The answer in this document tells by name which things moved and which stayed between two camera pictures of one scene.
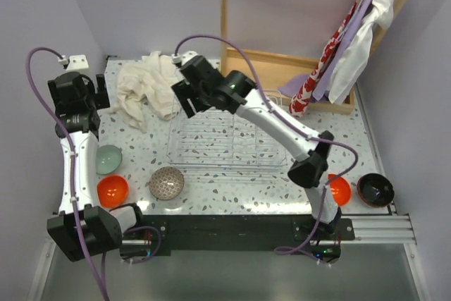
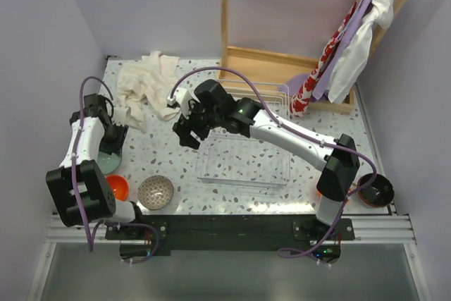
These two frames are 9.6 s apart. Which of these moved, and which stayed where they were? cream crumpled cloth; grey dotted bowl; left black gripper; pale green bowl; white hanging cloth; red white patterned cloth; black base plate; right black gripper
Moved: grey dotted bowl; right black gripper; left black gripper
Stayed: pale green bowl; black base plate; red white patterned cloth; white hanging cloth; cream crumpled cloth
